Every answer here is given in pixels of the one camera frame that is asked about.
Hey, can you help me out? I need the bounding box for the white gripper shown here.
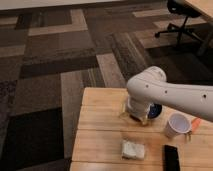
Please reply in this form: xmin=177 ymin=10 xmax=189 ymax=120
xmin=119 ymin=97 xmax=150 ymax=126

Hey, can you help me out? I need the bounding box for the black eraser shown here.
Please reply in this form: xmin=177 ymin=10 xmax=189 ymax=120
xmin=164 ymin=145 xmax=180 ymax=171

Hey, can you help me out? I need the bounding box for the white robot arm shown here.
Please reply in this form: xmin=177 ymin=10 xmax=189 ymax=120
xmin=124 ymin=66 xmax=213 ymax=122

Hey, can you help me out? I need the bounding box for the dark blue ceramic bowl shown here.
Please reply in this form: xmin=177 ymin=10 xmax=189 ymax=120
xmin=148 ymin=104 xmax=162 ymax=119

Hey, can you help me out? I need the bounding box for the white ceramic cup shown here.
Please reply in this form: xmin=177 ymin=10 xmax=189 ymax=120
xmin=164 ymin=113 xmax=191 ymax=138

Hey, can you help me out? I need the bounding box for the black office chair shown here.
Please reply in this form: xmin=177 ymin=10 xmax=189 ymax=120
xmin=154 ymin=0 xmax=206 ymax=47

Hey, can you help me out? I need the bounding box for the wooden desk in background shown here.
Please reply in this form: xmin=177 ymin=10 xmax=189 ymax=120
xmin=184 ymin=0 xmax=213 ymax=56

